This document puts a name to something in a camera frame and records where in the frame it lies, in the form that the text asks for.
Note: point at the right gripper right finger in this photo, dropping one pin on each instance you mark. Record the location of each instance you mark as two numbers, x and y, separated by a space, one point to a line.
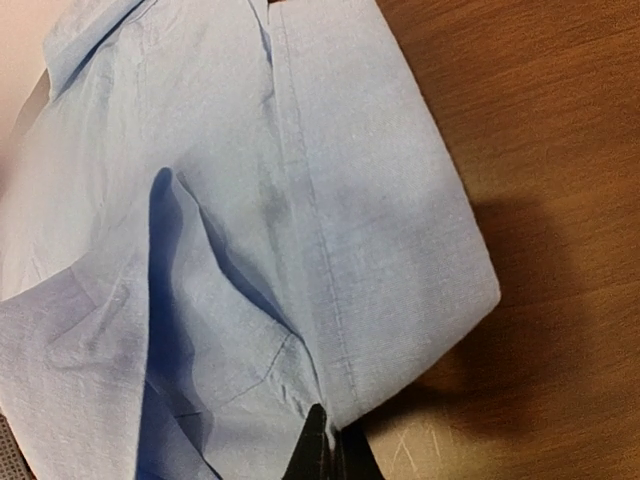
353 458

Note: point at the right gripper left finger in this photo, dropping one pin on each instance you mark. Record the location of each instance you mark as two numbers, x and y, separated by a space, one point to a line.
311 458

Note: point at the light blue shirt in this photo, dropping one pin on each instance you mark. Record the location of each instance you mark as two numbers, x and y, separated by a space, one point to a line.
227 213

